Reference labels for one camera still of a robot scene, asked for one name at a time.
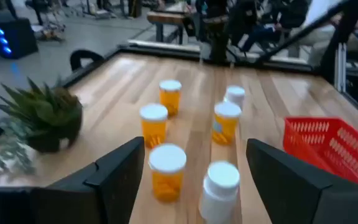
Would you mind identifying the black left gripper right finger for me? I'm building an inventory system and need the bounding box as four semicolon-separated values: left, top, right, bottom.
246;138;358;224

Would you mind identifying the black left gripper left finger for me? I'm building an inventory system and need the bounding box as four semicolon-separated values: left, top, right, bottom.
0;136;146;224

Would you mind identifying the orange pill bottle white cap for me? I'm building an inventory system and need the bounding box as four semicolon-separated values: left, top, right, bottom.
148;143;188;203
139;103;169;149
158;79;183;118

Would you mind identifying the orange pill bottle with label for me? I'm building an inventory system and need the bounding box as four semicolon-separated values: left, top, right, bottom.
211;101;242;146

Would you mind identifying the red plastic basket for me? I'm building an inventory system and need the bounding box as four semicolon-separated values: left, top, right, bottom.
283;116;358;191

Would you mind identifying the black plant pot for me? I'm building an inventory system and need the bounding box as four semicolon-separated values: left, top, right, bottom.
26;102;83;154

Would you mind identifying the green succulent plant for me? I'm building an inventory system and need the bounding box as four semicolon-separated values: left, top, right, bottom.
0;77;83;141

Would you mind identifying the grey-green leaf sprig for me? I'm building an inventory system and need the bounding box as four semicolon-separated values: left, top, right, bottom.
0;121;39;184

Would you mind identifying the black chair back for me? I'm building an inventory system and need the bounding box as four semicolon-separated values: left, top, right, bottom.
70;49;105;72

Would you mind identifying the silver aluminium strut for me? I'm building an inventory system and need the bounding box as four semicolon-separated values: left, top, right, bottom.
334;42;347;93

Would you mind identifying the black box with blue lights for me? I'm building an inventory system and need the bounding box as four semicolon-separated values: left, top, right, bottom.
0;17;39;60

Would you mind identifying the wooden workbench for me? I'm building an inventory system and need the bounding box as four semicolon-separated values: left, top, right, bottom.
146;11;198;44

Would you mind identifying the black aluminium table frame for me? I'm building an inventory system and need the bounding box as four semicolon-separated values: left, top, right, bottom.
0;0;358;150

